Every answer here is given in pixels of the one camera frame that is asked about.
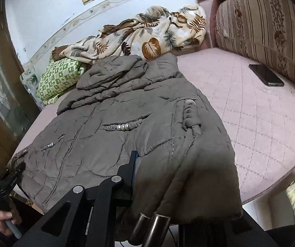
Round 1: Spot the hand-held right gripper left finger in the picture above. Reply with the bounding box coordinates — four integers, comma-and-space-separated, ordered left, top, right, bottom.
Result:
42, 150, 139, 247

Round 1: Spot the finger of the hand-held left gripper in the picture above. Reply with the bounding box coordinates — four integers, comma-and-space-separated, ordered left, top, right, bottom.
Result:
0, 163, 26, 186

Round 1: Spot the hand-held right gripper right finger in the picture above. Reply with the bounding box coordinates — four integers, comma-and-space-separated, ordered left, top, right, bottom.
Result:
214, 217, 269, 247

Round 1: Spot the grey-brown hooded puffer jacket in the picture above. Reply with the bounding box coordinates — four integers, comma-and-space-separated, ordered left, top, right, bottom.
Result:
7, 55, 243, 247

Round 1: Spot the person's left hand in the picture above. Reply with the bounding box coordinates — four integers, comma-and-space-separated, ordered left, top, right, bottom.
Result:
0, 205, 22, 234

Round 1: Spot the wooden door with glass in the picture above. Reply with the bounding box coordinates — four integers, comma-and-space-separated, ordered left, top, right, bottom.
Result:
0, 0, 42, 169

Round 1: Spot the green checkered pillow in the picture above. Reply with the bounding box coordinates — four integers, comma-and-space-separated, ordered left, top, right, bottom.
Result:
36, 57, 87, 105

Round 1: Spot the pink quilted bed cover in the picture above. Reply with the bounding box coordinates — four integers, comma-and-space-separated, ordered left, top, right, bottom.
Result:
9, 48, 295, 207

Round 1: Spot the leaf print blanket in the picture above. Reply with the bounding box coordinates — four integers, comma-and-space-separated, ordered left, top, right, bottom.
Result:
52, 4, 207, 63

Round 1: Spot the black smartphone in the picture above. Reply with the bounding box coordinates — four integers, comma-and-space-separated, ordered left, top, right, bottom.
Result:
249, 64, 285, 87

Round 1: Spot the striped floral sofa cushion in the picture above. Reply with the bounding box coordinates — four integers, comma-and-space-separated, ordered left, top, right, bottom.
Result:
216, 0, 295, 96

